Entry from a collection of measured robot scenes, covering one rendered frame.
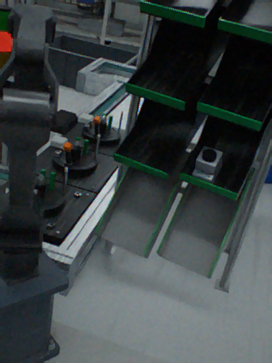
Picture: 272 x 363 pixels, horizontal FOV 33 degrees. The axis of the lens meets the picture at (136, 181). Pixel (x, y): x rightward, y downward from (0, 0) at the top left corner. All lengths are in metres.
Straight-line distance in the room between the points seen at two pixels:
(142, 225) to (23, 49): 0.58
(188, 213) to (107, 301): 0.29
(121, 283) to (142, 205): 0.22
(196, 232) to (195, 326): 0.22
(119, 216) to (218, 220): 0.24
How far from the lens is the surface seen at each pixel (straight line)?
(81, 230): 1.18
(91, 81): 2.35
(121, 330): 1.08
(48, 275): 0.89
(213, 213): 1.10
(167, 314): 1.14
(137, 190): 1.12
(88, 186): 1.34
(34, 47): 0.66
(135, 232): 1.09
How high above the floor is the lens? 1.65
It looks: 29 degrees down
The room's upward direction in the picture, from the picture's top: 11 degrees clockwise
